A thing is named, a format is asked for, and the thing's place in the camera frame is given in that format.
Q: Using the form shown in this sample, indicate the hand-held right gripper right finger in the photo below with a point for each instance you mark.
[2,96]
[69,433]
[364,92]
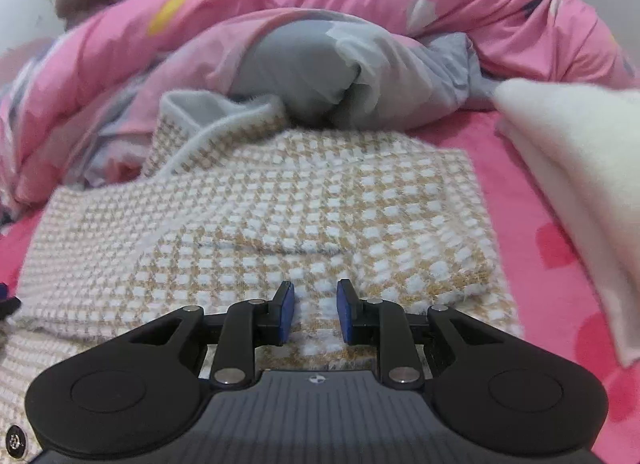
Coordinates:
[344,311]

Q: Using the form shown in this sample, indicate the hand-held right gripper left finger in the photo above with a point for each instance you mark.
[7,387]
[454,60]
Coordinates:
[286,311]

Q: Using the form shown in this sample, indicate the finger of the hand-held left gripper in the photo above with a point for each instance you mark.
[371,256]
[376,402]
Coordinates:
[9,306]

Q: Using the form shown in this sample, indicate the beige white checked coat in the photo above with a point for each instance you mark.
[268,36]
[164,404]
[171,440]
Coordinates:
[300,204]

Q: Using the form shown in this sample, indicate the black coat button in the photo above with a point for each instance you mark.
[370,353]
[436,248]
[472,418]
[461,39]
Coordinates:
[14,439]

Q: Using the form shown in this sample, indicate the pink floral bed sheet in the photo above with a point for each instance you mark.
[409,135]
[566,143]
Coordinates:
[525,269]

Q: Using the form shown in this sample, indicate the folded cream garment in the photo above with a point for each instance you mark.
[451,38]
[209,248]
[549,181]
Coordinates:
[585,169]

